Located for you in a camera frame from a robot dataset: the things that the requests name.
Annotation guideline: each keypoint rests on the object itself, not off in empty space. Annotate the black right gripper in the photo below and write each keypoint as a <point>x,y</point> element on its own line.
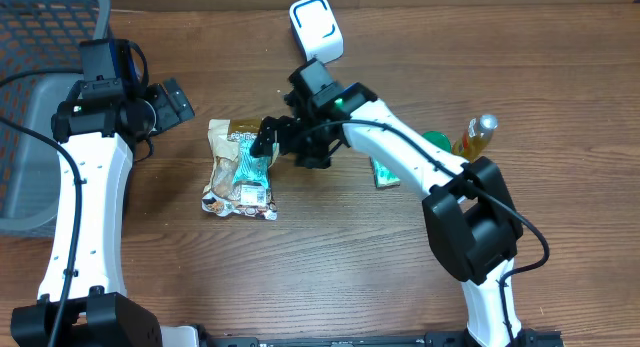
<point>288,126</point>

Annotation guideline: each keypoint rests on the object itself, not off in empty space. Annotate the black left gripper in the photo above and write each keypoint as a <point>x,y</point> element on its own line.
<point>169,116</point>

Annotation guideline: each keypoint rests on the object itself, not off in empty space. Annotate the teal snack bar wrapper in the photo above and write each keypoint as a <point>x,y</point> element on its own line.
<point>252,170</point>

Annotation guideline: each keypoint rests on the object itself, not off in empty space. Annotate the teal tissue pack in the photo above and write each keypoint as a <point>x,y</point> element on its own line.
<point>383,177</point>

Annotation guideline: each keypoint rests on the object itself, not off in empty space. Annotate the brown Pantree snack pouch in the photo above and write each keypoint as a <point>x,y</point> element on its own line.
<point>223,197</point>

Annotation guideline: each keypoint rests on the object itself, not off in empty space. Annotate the green lidded cup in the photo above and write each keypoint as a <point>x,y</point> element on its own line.
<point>438,139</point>

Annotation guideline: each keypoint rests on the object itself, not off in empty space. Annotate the yellow oil bottle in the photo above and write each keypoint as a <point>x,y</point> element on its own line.
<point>476,137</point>

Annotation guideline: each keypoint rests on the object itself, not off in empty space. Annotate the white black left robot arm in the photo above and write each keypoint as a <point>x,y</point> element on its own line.
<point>82,300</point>

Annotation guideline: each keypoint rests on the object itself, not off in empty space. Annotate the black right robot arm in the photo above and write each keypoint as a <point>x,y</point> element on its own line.
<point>468,211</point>

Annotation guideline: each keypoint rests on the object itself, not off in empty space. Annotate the white barcode scanner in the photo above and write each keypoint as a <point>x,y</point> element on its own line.
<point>316,31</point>

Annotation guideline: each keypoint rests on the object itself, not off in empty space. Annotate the grey plastic mesh basket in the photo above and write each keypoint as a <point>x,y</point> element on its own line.
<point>40,62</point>

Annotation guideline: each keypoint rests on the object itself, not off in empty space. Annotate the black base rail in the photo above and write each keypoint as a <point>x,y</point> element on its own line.
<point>526,338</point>

